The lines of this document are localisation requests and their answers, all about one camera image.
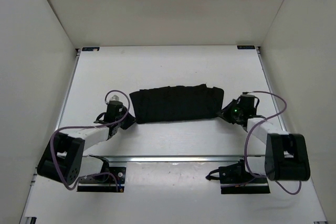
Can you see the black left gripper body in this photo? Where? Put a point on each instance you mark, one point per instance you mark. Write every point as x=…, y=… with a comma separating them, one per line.
x=127, y=121

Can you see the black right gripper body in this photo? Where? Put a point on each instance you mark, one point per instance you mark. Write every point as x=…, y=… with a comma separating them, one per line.
x=232, y=113

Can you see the black pleated skirt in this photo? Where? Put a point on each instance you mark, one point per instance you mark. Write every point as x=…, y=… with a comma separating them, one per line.
x=179, y=103

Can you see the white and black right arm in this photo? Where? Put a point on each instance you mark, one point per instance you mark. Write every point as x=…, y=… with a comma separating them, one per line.
x=286, y=156

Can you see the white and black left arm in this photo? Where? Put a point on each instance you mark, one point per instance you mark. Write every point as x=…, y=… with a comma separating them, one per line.
x=63, y=157

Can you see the right corner label sticker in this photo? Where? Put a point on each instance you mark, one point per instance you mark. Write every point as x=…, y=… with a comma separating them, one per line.
x=245, y=47

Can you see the corner label sticker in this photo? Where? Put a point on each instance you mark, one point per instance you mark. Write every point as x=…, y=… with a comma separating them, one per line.
x=90, y=48
x=245, y=47

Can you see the left corner label sticker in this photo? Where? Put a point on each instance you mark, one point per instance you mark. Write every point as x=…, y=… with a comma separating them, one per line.
x=90, y=48

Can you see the aluminium table edge rail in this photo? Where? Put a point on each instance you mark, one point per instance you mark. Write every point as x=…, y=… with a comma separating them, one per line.
x=172, y=159

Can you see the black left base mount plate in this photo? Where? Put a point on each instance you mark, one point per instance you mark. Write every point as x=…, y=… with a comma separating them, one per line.
x=105, y=183

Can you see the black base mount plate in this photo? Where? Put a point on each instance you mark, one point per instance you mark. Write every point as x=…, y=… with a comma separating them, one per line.
x=105, y=183
x=234, y=180

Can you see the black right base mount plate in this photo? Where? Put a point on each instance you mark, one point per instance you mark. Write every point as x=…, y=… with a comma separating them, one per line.
x=234, y=180

